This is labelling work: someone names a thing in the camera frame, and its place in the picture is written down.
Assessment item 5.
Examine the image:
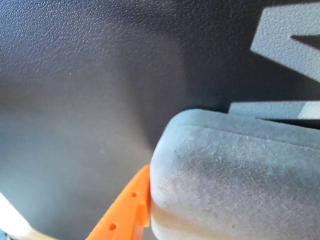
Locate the dark mat with WOWROBO print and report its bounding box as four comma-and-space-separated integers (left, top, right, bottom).
0, 0, 320, 240

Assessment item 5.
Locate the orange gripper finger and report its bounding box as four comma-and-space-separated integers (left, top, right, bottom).
86, 164, 152, 240

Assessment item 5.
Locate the grey rounded square case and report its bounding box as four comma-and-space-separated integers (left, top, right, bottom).
149, 108, 320, 240

